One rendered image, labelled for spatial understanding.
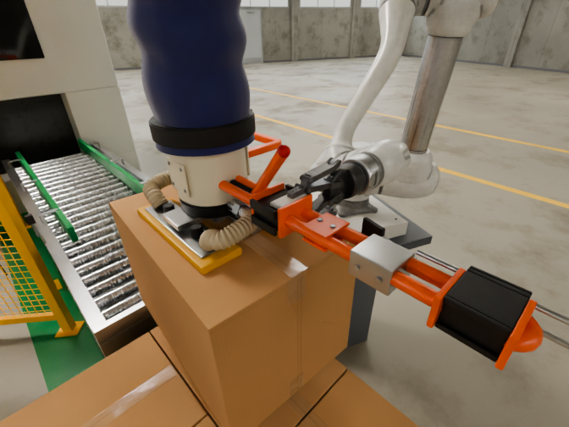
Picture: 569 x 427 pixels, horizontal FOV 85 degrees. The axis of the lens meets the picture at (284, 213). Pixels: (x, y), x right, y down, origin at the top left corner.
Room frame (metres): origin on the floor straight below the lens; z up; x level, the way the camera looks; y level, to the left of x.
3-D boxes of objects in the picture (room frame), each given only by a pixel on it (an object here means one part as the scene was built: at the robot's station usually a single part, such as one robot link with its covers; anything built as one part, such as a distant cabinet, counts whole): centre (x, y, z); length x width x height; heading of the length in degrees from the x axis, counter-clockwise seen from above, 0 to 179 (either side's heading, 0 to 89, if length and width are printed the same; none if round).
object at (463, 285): (0.25, -0.23, 1.20); 0.08 x 0.07 x 0.05; 43
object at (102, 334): (0.96, 0.41, 0.58); 0.70 x 0.03 x 0.06; 134
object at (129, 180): (2.24, 1.27, 0.60); 1.60 x 0.11 x 0.09; 44
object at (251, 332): (0.70, 0.17, 0.87); 0.60 x 0.40 x 0.40; 40
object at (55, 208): (1.87, 1.66, 0.60); 1.60 x 0.11 x 0.09; 44
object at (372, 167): (0.67, -0.17, 1.20); 0.09 x 0.06 x 0.09; 44
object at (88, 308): (1.58, 1.46, 0.50); 2.31 x 0.05 x 0.19; 44
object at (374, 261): (0.36, -0.14, 1.19); 0.07 x 0.07 x 0.04; 43
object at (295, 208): (0.51, 0.01, 1.20); 0.10 x 0.08 x 0.06; 133
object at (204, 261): (0.63, 0.24, 1.09); 0.34 x 0.10 x 0.05; 43
